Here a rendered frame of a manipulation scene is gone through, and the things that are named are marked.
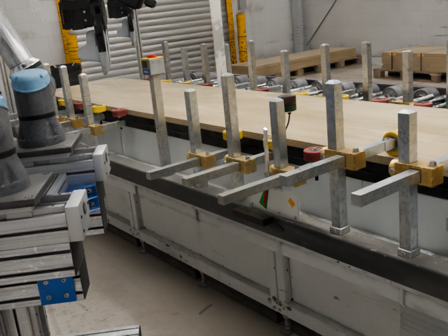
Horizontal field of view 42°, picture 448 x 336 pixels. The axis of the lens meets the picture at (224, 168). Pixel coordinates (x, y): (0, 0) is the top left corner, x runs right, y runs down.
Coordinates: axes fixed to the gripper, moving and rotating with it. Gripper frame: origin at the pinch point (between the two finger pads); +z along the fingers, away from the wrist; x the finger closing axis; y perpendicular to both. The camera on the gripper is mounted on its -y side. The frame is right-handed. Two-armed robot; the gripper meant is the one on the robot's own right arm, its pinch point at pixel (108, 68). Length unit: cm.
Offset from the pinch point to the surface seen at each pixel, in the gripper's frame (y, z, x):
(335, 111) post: -58, 23, -41
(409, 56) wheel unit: -121, 23, -144
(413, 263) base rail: -70, 62, -17
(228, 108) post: -30, 26, -83
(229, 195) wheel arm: -25, 46, -45
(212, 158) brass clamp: -23, 48, -99
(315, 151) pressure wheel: -56, 41, -64
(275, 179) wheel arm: -41, 46, -55
